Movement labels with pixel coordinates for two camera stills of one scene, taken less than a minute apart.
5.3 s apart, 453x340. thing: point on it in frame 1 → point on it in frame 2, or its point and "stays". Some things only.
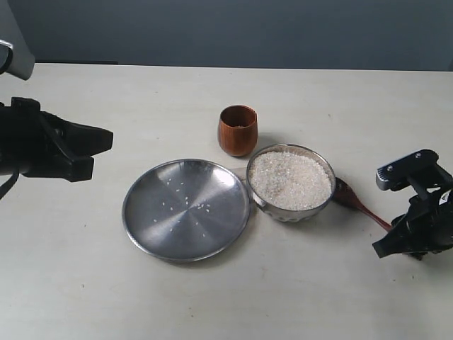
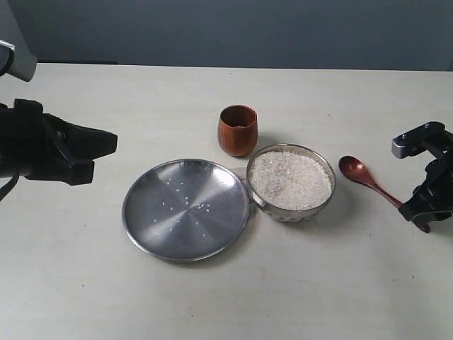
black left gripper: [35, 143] stays
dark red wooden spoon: [344, 193] → [356, 171]
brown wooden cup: [238, 129] stays
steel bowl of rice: [289, 183] stays
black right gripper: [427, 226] → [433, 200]
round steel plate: [186, 210] stays
